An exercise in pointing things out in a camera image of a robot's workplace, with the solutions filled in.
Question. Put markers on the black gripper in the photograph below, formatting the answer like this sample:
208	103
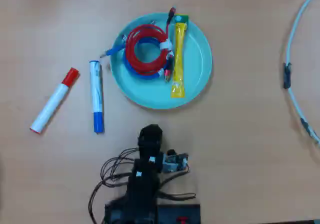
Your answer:
149	156

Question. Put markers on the blue capped white marker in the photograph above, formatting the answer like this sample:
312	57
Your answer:
97	91

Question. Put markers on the green round bowl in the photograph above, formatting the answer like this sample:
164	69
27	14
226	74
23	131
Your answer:
195	59

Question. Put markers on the yellow sachet packet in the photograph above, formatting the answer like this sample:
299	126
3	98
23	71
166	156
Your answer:
178	59

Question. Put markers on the red clamp knob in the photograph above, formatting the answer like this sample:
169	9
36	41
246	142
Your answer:
182	219

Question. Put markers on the red capped white marker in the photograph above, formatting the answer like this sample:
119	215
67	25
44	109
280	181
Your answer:
51	104

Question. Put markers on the black tape wrap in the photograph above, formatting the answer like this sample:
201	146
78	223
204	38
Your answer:
287	75

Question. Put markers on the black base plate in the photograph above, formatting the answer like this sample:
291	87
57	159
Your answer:
175	212

